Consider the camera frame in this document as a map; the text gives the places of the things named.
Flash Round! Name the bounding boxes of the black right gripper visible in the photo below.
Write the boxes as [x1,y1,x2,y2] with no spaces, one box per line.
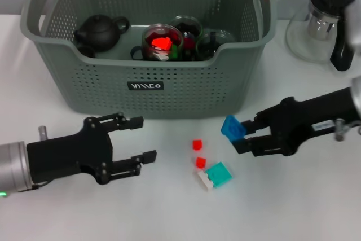
[232,87,358,157]

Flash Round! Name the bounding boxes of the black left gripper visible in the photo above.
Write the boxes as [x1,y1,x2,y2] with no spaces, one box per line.
[27,112,157,186]

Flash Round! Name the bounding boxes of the blue toy brick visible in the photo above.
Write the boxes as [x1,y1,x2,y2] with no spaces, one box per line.
[221,115,247,143]

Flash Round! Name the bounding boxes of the teal square toy brick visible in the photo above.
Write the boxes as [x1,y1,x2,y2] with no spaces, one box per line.
[205,161,234,189]

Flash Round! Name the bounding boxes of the white toy brick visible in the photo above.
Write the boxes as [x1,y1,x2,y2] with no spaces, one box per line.
[197,170,214,192]

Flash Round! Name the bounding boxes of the clear transparent toy brick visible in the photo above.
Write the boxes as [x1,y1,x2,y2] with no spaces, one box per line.
[153,51,170,62]

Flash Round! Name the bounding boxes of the glass teacup black base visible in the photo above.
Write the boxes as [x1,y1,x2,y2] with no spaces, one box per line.
[196,29,236,62]
[130,23,184,62]
[169,15,204,62]

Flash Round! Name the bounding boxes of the bright red sloped toy brick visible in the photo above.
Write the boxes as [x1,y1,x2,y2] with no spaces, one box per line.
[151,37,173,51]

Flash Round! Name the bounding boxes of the dark red long toy brick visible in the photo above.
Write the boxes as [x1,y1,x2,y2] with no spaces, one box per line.
[182,37,196,52]

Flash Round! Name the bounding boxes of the grey perforated plastic storage bin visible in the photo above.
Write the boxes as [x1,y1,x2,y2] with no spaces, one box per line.
[19,0,278,119]

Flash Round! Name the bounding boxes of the black ceramic teapot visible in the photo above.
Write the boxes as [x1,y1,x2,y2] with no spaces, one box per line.
[73,14,131,53]

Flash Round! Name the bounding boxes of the right arm cable metal plug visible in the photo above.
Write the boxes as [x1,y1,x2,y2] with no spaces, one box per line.
[334,118,361,142]

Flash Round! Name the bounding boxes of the glass pitcher black handle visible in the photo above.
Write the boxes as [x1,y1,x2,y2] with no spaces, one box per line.
[285,0,356,72]

